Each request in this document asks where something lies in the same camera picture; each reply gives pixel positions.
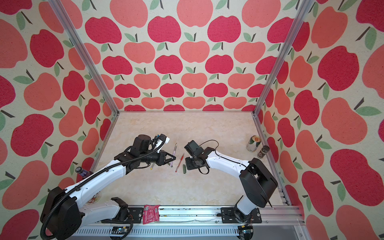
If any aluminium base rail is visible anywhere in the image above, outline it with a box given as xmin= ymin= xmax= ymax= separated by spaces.
xmin=49 ymin=205 xmax=304 ymax=240

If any clear plastic cup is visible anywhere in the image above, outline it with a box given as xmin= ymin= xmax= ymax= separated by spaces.
xmin=87 ymin=192 xmax=101 ymax=205

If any brown spice jar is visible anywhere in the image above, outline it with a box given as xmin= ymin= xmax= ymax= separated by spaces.
xmin=257 ymin=145 xmax=270 ymax=159

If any aluminium frame post right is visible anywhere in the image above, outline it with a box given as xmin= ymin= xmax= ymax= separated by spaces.
xmin=252 ymin=0 xmax=315 ymax=119

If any red gel pen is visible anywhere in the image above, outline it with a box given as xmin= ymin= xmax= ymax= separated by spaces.
xmin=175 ymin=153 xmax=185 ymax=173

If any aluminium frame post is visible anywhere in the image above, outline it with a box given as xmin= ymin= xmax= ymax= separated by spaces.
xmin=252 ymin=0 xmax=315 ymax=119
xmin=48 ymin=1 xmax=120 ymax=117

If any aluminium frame post left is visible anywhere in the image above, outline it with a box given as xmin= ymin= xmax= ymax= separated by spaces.
xmin=48 ymin=1 xmax=120 ymax=117

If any pink snack packet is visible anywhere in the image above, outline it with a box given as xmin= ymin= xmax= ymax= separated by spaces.
xmin=143 ymin=205 xmax=160 ymax=225

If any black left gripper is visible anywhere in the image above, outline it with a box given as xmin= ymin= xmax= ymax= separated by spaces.
xmin=140 ymin=149 xmax=177 ymax=167

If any pink pen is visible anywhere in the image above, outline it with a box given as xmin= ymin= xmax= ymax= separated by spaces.
xmin=170 ymin=143 xmax=178 ymax=168

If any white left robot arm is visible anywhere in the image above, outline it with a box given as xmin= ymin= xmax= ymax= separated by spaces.
xmin=40 ymin=147 xmax=176 ymax=240

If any purple drink bottle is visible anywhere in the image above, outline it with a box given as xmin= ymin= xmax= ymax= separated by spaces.
xmin=75 ymin=167 xmax=91 ymax=179

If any black corrugated cable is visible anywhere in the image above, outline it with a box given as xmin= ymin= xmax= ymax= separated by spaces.
xmin=39 ymin=136 xmax=167 ymax=240

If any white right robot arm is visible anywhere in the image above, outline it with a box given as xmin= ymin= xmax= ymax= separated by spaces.
xmin=186 ymin=148 xmax=278 ymax=219

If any green drink can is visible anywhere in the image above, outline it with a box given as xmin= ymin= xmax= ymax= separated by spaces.
xmin=246 ymin=135 xmax=261 ymax=152

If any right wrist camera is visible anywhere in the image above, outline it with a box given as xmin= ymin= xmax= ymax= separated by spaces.
xmin=184 ymin=140 xmax=200 ymax=157

